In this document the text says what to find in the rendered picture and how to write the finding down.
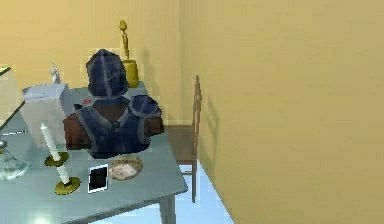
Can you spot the brown wooden chair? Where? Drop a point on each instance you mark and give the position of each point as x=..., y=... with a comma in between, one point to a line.
x=186, y=140

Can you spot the golden figure statue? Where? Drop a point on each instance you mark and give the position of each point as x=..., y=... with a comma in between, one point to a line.
x=129, y=68

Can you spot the dark blue armoured bust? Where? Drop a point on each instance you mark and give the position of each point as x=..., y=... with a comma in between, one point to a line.
x=111, y=110

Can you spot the round brown plate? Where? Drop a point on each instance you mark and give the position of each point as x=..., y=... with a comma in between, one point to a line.
x=126, y=167

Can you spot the grey-blue table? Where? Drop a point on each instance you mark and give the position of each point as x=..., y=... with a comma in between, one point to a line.
x=146, y=186

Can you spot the small red object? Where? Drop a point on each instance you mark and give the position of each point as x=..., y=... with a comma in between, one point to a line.
x=87, y=101

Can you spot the small silver figurine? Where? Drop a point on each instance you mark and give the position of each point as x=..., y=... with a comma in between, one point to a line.
x=55, y=75

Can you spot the white candle on brass holder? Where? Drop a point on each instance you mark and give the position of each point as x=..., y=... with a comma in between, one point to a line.
x=65, y=180
x=51, y=146

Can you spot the white box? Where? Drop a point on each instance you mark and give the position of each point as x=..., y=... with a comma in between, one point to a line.
x=46, y=110

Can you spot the black phone with white frame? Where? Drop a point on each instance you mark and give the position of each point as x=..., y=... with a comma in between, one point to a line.
x=98, y=178

